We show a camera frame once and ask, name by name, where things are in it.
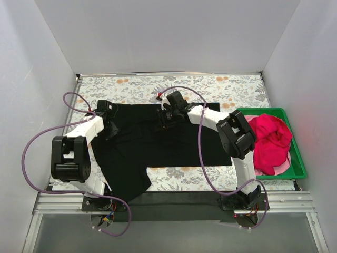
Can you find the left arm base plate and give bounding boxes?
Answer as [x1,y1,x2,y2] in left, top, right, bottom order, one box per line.
[81,196,127,212]

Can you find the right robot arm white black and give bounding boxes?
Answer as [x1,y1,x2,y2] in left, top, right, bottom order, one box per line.
[156,91,261,210]

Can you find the floral table mat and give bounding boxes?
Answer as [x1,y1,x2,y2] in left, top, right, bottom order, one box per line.
[49,74,273,191]

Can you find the aluminium frame rail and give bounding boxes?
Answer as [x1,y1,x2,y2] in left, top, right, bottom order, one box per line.
[33,191,315,214]

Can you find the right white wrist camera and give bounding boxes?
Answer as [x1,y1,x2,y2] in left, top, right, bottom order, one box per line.
[156,93,171,110]

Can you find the black t shirt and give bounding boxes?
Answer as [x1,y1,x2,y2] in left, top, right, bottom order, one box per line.
[91,102,233,203]

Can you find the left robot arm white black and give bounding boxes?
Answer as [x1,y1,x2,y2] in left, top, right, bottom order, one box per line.
[51,100,119,211]

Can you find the pink t shirt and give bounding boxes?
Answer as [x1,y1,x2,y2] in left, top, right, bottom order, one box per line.
[244,114,292,177]

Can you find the green plastic bin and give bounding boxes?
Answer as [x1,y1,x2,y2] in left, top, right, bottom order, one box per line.
[238,108,307,180]

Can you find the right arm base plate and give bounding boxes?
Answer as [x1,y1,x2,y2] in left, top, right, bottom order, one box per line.
[217,191,270,214]

